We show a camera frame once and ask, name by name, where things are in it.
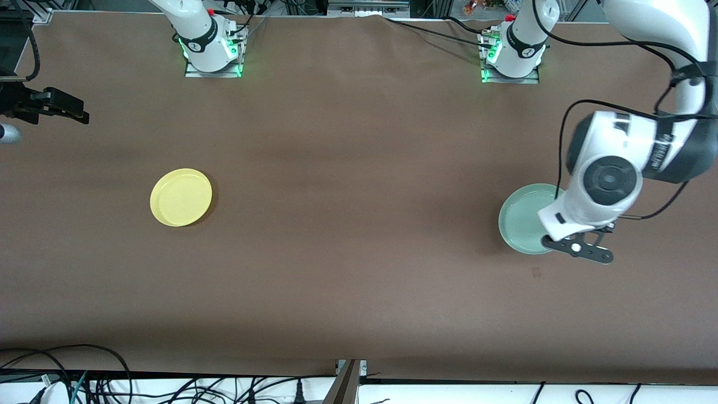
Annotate small black cable loop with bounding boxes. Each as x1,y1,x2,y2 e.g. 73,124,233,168
0,349,76,404

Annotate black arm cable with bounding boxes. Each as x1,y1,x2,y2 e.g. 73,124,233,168
17,0,42,82
532,0,718,221

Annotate large black cable loop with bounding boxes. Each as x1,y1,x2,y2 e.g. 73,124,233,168
0,344,133,404

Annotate long thin black cable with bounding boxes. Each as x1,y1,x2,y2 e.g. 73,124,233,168
383,16,494,47

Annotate aluminium profile beam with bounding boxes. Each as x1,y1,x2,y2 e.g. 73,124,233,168
323,359,368,404

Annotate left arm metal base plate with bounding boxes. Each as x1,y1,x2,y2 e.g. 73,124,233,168
480,31,541,85

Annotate green cable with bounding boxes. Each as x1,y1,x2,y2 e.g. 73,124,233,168
70,370,90,404

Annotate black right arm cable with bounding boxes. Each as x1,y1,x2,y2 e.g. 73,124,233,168
17,0,42,82

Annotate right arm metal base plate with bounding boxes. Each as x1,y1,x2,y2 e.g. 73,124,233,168
185,25,244,79

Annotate pale green round plate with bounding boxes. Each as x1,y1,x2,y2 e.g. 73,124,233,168
498,183,567,255

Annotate grey metal box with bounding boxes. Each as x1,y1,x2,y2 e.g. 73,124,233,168
327,0,411,17

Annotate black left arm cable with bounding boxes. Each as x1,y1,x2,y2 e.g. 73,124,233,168
532,0,718,221

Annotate short thin black cable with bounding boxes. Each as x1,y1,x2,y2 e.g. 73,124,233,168
440,16,489,35

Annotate brown table cloth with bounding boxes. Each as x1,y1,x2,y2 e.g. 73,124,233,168
0,11,718,385

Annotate yellow round plate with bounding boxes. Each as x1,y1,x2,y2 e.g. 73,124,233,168
150,168,213,227

